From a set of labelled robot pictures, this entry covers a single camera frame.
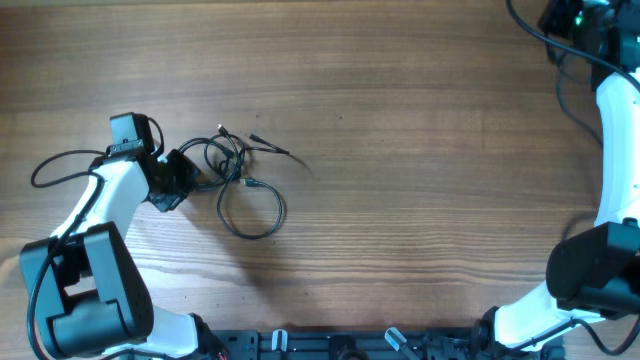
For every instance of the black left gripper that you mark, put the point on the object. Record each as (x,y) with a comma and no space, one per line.
(179,176)

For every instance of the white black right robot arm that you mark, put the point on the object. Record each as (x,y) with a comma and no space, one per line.
(593,276)

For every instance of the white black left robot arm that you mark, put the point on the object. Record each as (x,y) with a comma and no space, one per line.
(86,295)

